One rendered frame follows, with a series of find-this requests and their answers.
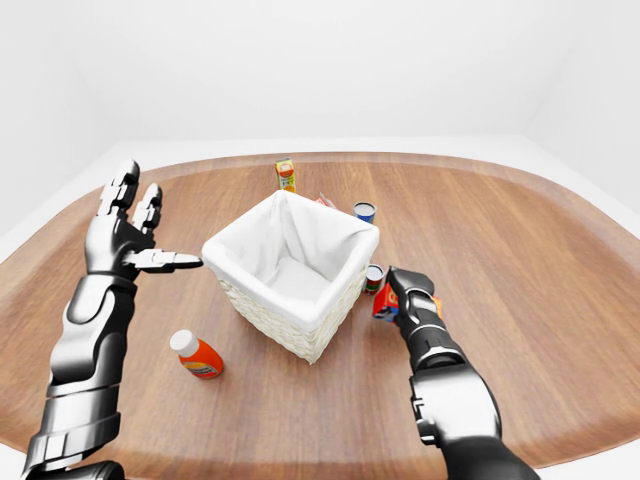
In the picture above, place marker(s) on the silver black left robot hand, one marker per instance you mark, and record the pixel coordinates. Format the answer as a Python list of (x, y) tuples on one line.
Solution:
[(107, 245)]

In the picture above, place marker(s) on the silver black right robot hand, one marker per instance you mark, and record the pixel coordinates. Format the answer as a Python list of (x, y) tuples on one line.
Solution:
[(415, 300)]

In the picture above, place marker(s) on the red blue printed box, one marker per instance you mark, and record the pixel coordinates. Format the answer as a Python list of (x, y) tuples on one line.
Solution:
[(385, 305)]

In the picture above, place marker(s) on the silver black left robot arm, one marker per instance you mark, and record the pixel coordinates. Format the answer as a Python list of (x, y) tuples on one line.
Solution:
[(85, 345)]

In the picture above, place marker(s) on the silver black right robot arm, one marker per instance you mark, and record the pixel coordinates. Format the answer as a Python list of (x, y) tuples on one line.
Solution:
[(455, 400)]

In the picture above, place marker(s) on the white wicker basket cloth liner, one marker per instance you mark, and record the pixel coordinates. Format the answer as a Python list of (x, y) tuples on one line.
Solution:
[(295, 272)]

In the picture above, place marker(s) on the red green small tin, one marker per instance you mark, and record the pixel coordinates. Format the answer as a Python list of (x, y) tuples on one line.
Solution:
[(373, 281)]

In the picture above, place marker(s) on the blue tin silver lid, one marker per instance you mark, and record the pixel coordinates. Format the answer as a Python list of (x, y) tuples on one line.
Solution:
[(364, 212)]

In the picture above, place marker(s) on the red printed packet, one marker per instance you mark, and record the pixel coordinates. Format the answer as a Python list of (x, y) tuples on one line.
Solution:
[(326, 201)]

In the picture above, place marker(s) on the orange bottle white cap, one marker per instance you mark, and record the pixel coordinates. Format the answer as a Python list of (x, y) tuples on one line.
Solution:
[(200, 359)]

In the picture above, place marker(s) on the orange juice carton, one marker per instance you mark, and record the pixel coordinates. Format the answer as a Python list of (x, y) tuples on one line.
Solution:
[(285, 175)]

